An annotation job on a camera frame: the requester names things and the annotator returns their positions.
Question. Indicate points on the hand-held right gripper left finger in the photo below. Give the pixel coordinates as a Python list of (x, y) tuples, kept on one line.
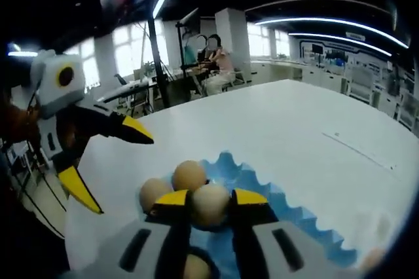
[(157, 243)]

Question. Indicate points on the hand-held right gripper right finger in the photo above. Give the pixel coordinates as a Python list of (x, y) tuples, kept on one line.
[(262, 246)]

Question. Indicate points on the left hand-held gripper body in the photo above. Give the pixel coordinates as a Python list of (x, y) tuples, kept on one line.
[(59, 95)]

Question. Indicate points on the brown hen egg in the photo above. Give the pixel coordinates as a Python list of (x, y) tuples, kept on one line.
[(190, 174), (198, 269), (211, 205), (152, 194)]

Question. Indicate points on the light blue egg tray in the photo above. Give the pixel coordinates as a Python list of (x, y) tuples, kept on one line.
[(239, 177)]

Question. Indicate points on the person's left hand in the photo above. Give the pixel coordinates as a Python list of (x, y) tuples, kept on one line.
[(16, 122)]

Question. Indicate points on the white desk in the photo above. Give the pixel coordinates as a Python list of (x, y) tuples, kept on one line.
[(131, 88)]

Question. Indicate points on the ceiling light strip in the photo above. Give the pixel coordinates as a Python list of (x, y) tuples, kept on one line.
[(23, 53), (162, 2)]

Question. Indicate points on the black vertical pole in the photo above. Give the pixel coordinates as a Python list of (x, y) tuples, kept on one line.
[(158, 72)]

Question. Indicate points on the white table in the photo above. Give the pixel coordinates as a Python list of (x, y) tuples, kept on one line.
[(278, 122)]

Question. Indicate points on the black lamp stand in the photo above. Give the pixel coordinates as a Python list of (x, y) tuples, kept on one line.
[(190, 16)]

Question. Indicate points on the white office chair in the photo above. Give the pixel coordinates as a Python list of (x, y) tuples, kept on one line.
[(360, 84), (409, 108)]

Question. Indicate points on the long curved ceiling light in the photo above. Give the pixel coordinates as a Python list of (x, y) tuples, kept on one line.
[(327, 35), (327, 19)]

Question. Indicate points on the ceiling air vent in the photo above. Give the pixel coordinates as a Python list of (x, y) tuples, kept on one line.
[(355, 35)]

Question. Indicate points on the blue-framed wall display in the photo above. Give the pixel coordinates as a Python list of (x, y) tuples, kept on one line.
[(334, 53)]

